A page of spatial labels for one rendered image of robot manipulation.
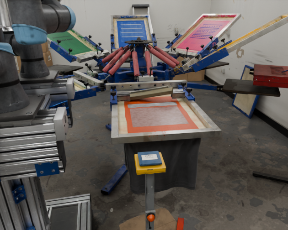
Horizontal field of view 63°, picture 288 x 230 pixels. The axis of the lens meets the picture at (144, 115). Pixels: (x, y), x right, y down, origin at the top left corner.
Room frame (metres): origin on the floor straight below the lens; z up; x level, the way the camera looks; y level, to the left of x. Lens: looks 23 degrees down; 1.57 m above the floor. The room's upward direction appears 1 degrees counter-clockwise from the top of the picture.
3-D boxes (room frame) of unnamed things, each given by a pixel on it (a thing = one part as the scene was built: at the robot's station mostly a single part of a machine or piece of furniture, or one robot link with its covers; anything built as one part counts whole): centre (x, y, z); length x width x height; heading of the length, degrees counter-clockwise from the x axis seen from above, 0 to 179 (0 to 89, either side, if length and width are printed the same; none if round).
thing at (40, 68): (1.31, 0.60, 1.31); 0.15 x 0.15 x 0.10
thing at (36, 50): (1.31, 0.61, 1.42); 0.13 x 0.12 x 0.14; 77
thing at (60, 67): (2.80, 0.66, 0.91); 1.34 x 0.40 x 0.08; 66
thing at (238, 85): (2.26, -0.57, 0.91); 1.34 x 0.40 x 0.08; 66
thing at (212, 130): (1.48, -0.08, 0.97); 0.79 x 0.58 x 0.04; 6
